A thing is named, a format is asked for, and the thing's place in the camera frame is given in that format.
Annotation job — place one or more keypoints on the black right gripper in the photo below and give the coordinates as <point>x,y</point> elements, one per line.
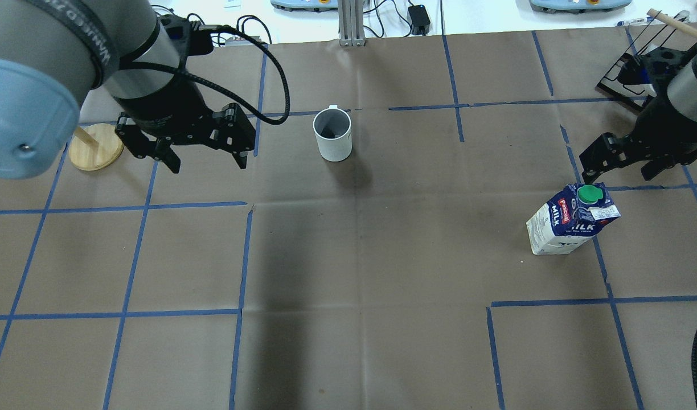
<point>665,126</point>

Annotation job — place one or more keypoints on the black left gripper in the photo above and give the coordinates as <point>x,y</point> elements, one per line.
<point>165,107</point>

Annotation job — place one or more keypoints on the white mug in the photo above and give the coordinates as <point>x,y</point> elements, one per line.
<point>333,132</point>

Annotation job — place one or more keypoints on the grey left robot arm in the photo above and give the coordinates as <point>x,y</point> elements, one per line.
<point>52,53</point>

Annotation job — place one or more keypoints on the blue white milk carton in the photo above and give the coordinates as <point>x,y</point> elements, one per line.
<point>575,215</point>

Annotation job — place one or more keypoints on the wooden mug tree stand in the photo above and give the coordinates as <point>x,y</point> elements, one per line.
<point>95,147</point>

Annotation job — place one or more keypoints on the blue teach pendant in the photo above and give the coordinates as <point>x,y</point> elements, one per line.
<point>577,7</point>
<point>309,5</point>

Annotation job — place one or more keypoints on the black power adapter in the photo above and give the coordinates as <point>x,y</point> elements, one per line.
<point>418,20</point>

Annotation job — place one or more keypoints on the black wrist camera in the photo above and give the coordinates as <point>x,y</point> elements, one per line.
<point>190,37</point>

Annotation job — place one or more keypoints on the black wire cup rack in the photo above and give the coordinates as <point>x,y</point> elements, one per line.
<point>659,47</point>

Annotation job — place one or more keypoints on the aluminium frame post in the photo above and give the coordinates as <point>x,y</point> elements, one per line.
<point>351,31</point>

